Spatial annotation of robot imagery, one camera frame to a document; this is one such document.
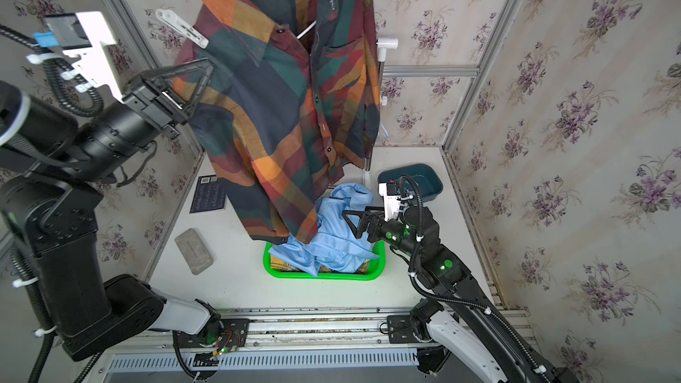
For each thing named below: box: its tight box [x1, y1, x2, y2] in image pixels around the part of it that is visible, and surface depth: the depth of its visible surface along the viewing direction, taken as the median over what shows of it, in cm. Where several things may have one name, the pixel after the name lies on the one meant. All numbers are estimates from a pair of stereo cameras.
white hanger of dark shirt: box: [187, 21, 317, 49], surface depth 32 cm
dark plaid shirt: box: [184, 0, 383, 244], surface depth 45 cm
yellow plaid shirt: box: [270, 254, 370, 275], surface depth 79 cm
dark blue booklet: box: [189, 174, 227, 214], surface depth 104 cm
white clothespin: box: [155, 8, 210, 49], surface depth 31 cm
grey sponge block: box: [174, 227, 213, 276], surface depth 88 cm
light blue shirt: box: [268, 182, 380, 278], surface depth 81 cm
